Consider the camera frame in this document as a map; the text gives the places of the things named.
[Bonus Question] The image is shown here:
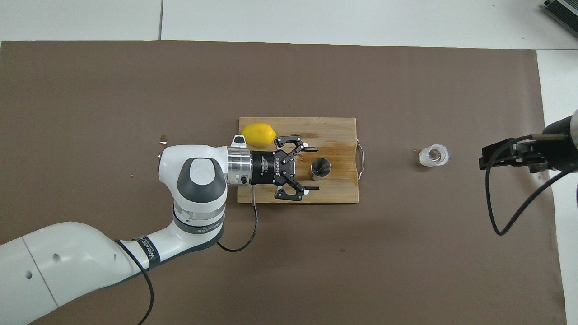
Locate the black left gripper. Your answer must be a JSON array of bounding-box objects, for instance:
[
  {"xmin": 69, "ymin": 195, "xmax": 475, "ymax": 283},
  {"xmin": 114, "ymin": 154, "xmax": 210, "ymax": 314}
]
[{"xmin": 251, "ymin": 134, "xmax": 321, "ymax": 202}]

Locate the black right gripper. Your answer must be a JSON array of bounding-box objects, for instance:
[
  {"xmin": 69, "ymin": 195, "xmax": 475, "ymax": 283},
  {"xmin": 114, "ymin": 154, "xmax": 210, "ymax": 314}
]
[{"xmin": 478, "ymin": 115, "xmax": 577, "ymax": 175}]

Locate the steel double jigger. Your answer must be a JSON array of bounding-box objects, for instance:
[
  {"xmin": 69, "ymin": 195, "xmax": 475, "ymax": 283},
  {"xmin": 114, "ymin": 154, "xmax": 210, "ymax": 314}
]
[{"xmin": 309, "ymin": 157, "xmax": 333, "ymax": 182}]

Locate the yellow lemon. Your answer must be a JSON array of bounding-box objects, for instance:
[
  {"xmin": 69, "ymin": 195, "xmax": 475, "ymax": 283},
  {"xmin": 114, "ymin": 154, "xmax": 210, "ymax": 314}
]
[{"xmin": 240, "ymin": 123, "xmax": 277, "ymax": 148}]

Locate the wooden cutting board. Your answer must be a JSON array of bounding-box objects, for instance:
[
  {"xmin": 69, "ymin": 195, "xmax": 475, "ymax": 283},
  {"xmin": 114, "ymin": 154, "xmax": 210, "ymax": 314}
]
[{"xmin": 237, "ymin": 117, "xmax": 365, "ymax": 204}]

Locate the brown paper table mat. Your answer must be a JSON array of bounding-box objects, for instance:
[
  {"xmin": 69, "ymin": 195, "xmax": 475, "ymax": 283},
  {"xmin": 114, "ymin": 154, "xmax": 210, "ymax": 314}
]
[{"xmin": 0, "ymin": 40, "xmax": 568, "ymax": 325}]

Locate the grey ribbed metal device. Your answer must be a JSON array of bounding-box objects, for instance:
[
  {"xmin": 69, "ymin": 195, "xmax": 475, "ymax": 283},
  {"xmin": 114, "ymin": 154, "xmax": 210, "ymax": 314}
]
[{"xmin": 541, "ymin": 0, "xmax": 578, "ymax": 26}]

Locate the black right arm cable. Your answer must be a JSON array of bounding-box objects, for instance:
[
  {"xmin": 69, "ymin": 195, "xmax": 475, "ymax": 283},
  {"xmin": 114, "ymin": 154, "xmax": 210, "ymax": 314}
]
[{"xmin": 485, "ymin": 133, "xmax": 578, "ymax": 236}]

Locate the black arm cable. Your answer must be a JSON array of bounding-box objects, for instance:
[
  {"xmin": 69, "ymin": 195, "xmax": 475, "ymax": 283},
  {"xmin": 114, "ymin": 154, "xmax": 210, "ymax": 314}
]
[
  {"xmin": 113, "ymin": 185, "xmax": 259, "ymax": 325},
  {"xmin": 485, "ymin": 133, "xmax": 578, "ymax": 236}
]

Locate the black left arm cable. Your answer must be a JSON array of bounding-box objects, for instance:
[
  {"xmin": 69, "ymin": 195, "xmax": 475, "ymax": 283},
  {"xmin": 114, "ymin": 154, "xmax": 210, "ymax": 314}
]
[{"xmin": 113, "ymin": 185, "xmax": 259, "ymax": 325}]

